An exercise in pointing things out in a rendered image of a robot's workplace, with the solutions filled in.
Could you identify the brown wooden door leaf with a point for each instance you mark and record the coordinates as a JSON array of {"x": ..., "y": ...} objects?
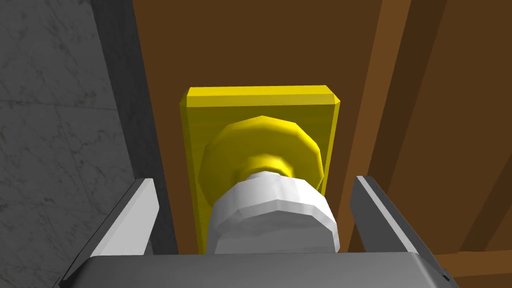
[{"x": 256, "y": 44}]

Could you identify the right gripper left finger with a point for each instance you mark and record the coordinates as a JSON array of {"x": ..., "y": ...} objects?
[{"x": 128, "y": 224}]

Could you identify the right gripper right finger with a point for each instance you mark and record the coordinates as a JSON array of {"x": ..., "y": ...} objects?
[{"x": 380, "y": 224}]

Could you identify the yellow and white door knob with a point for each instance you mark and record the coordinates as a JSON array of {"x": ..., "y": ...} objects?
[{"x": 264, "y": 160}]

